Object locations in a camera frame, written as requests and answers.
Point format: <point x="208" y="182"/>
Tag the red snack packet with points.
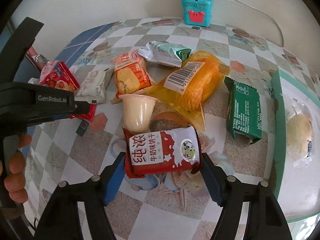
<point x="61" y="78"/>

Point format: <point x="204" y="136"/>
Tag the small red candy packet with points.
<point x="88" y="116"/>

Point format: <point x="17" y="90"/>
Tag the white snack packet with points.
<point x="93" y="88"/>

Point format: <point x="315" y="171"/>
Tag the red milk biscuit packet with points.
<point x="173" y="150"/>

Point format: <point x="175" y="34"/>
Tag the orange swiss roll packet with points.
<point x="130" y="73"/>

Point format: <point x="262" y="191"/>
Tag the yellow orange snack bag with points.
<point x="187" y="88"/>

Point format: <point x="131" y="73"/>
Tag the person's left hand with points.
<point x="15" y="181"/>

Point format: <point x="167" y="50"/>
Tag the pink swiss roll packet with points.
<point x="48" y="68"/>

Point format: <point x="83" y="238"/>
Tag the clear pink candy wrapper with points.
<point x="37" y="60"/>

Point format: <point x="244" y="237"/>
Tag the wrapped round bun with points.
<point x="299" y="132"/>

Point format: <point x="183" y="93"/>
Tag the dark green snack packet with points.
<point x="244" y="111"/>

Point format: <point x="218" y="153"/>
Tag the pudding jelly cup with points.
<point x="137" y="111"/>

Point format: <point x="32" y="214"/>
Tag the teal rimmed white tray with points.
<point x="295" y="172"/>

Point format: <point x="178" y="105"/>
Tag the mint green foil packet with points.
<point x="165" y="53"/>

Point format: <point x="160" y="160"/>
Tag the teal toy box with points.
<point x="197" y="12"/>

